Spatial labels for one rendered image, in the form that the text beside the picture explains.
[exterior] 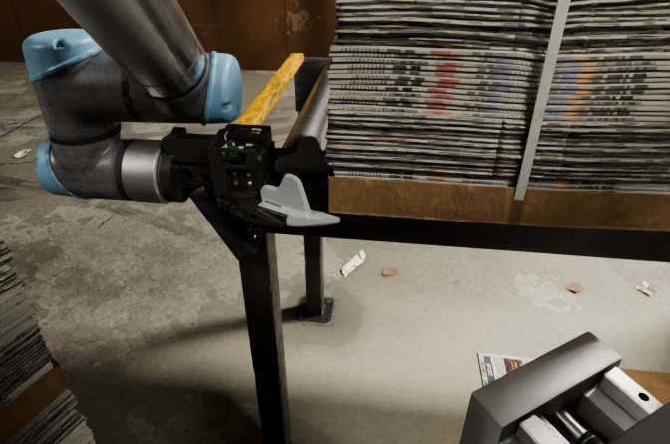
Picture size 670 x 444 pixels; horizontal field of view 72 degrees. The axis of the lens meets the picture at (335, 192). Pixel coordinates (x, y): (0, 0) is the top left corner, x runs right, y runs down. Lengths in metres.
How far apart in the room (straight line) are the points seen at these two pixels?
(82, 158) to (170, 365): 0.96
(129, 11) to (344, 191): 0.25
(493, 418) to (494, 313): 1.22
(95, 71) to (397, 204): 0.34
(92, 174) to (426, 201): 0.37
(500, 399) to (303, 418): 0.94
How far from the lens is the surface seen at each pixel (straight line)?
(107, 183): 0.58
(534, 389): 0.41
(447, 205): 0.48
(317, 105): 0.83
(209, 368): 1.42
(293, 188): 0.48
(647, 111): 0.49
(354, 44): 0.43
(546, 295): 1.73
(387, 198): 0.47
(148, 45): 0.41
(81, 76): 0.55
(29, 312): 0.59
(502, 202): 0.48
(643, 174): 0.51
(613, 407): 0.45
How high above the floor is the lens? 1.08
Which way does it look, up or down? 31 degrees down
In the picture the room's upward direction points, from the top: straight up
